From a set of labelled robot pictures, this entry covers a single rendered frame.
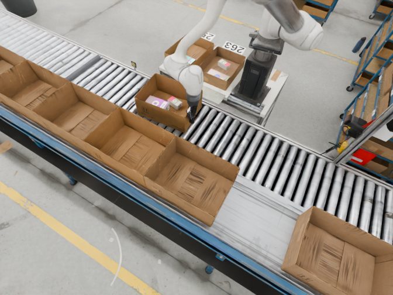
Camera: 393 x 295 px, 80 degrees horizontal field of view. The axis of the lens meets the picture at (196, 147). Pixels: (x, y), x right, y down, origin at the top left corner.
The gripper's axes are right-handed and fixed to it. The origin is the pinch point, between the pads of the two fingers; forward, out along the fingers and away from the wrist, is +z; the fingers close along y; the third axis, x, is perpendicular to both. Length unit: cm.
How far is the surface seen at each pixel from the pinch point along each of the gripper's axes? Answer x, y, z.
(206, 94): 7.7, 36.3, 10.3
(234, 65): 4, 82, 10
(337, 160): -97, 27, 7
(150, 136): 12.7, -29.4, -5.2
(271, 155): -58, 10, 11
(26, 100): 99, -48, -4
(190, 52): 46, 75, 9
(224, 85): -1.7, 48.6, 5.1
